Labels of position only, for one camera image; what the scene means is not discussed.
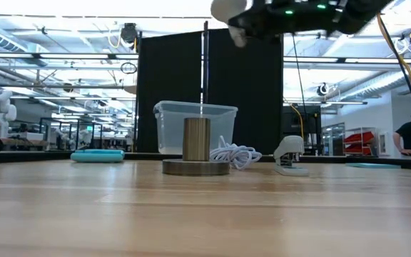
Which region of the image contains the white lightbulb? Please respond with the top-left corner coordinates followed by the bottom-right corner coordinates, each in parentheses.
top-left (210, 0), bottom-right (255, 49)

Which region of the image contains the thin yellow cable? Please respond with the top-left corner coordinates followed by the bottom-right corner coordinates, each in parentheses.
top-left (284, 98), bottom-right (305, 141)

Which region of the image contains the black equipment rack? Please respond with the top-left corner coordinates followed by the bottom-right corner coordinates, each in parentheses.
top-left (283, 104), bottom-right (323, 155)

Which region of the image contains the white power cord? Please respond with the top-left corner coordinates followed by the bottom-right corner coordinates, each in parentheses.
top-left (208, 135), bottom-right (263, 171)

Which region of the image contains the teal calculator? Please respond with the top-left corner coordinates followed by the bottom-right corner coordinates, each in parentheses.
top-left (70, 148), bottom-right (126, 163)

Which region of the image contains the shelf with red bins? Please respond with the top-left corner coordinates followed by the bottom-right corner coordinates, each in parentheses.
top-left (343, 127), bottom-right (377, 156)

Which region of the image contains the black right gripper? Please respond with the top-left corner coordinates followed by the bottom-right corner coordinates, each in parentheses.
top-left (228, 0), bottom-right (313, 39)

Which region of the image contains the brass lamp socket base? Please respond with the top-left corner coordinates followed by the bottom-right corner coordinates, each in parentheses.
top-left (161, 116), bottom-right (230, 176)

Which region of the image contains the black aluminium table frame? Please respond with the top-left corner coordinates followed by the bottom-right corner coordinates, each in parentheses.
top-left (0, 150), bottom-right (411, 171)

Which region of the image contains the clear plastic bin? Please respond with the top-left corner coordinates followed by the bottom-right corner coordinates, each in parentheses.
top-left (153, 100), bottom-right (238, 156)

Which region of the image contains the black room divider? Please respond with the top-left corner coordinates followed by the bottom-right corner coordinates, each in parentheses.
top-left (136, 20), bottom-right (285, 155)

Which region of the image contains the grey stapler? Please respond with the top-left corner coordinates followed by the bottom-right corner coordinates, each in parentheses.
top-left (273, 135), bottom-right (310, 177)

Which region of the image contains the blue sticky note pad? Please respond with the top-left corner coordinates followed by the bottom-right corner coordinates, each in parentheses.
top-left (345, 162), bottom-right (402, 169)

